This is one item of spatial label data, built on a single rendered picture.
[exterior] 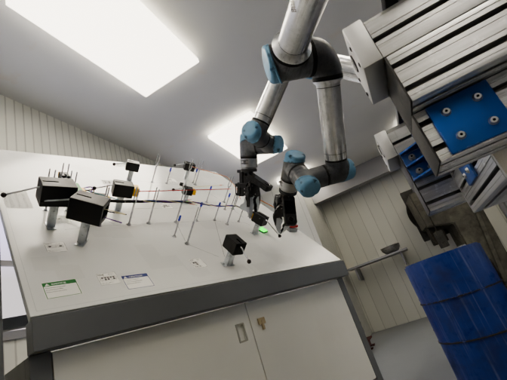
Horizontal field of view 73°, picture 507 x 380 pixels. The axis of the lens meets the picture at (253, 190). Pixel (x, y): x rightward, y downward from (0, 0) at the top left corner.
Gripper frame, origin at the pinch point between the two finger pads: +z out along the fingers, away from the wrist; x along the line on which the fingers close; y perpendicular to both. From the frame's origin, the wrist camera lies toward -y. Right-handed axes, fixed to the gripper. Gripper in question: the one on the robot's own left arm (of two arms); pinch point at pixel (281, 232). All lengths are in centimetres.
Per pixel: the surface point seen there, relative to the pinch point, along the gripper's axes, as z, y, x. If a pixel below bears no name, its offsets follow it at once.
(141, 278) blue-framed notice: -15, -38, 48
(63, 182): -31, -17, 72
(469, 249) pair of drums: 44, 39, -137
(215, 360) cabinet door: 2, -52, 27
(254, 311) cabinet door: 3.9, -35.2, 14.4
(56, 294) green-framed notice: -22, -49, 64
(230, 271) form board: -5.5, -26.8, 22.6
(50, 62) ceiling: -12, 179, 150
